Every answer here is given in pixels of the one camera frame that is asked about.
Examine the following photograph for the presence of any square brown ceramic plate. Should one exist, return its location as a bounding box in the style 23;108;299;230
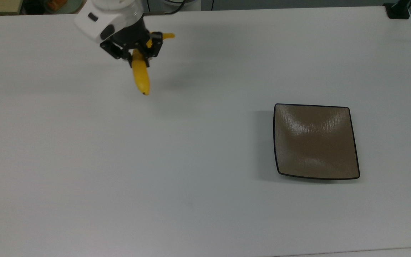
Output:
273;103;361;180

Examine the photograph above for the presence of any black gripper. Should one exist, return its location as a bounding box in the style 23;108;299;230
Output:
100;17;163;69

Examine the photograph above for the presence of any black clamp mount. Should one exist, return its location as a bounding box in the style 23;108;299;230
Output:
384;0;411;20

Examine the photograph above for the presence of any teal round plate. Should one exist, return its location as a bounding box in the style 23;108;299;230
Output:
44;0;83;15

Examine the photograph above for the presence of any orange food item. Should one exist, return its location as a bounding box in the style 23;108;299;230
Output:
47;0;67;11

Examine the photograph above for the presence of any yellow banana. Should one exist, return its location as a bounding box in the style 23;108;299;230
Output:
131;32;175;96

